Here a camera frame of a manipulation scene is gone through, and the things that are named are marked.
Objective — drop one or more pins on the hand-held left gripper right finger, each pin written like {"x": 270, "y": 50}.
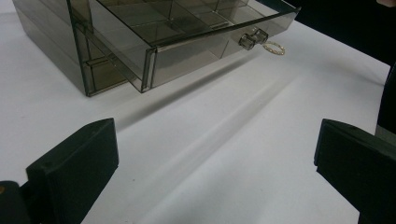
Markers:
{"x": 361, "y": 168}

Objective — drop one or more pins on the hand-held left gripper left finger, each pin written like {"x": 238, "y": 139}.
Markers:
{"x": 71, "y": 174}

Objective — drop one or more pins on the smoky clear drawer organizer case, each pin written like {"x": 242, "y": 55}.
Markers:
{"x": 46, "y": 40}

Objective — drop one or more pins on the smoky clear plastic drawer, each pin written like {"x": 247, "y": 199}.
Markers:
{"x": 186, "y": 59}

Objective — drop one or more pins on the white table cover board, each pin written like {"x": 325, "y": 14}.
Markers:
{"x": 218, "y": 140}

